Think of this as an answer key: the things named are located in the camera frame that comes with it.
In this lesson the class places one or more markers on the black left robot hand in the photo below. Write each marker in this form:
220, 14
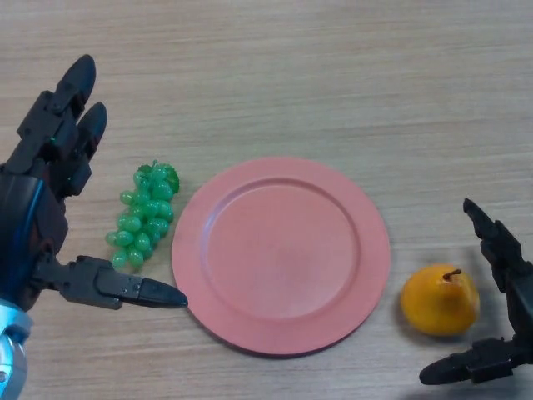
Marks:
33, 216

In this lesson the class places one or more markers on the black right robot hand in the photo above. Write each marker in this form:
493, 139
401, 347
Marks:
516, 283

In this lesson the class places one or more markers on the yellow pear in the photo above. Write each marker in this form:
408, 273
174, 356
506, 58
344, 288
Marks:
437, 300

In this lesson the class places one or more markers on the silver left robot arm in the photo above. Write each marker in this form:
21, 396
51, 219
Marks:
10, 358

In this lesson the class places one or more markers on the pink round plate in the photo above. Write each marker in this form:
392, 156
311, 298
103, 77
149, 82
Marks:
281, 256

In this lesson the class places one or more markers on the green grape bunch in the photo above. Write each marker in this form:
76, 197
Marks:
145, 216

